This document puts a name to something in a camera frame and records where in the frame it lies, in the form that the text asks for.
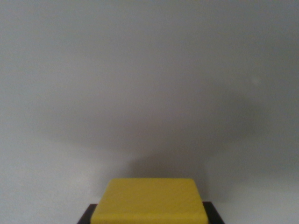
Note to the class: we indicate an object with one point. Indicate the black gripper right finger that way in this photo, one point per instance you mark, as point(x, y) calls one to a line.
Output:
point(213, 214)

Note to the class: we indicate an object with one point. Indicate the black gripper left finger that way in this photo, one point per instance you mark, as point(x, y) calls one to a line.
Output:
point(87, 215)

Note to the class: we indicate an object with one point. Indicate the yellow cube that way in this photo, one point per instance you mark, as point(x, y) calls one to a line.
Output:
point(149, 203)

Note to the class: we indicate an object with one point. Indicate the white plastic bin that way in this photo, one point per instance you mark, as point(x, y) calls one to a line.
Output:
point(149, 93)

